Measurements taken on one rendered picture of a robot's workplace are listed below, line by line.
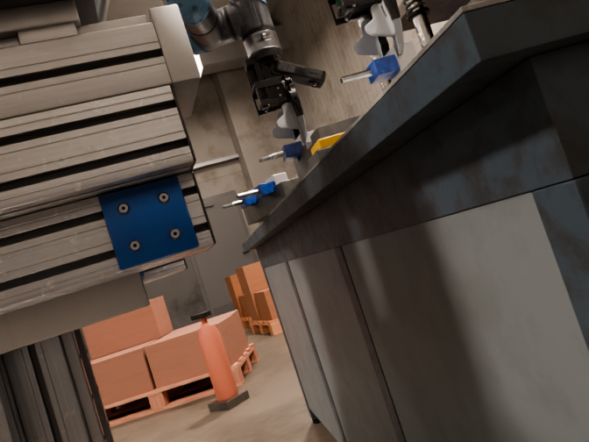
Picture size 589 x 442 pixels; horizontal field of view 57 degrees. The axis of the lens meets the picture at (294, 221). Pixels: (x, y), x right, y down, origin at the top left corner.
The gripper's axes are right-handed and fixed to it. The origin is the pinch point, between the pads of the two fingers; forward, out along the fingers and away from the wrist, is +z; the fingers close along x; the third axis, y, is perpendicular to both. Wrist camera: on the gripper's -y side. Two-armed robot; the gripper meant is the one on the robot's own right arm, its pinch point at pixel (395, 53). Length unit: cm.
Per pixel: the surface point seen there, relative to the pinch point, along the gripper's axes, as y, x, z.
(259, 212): 23, -55, 14
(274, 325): -12, -451, 87
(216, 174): -40, -895, -157
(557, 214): 16, 48, 30
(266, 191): 21.5, -42.8, 10.4
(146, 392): 97, -290, 82
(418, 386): 16, 4, 51
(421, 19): -63, -97, -42
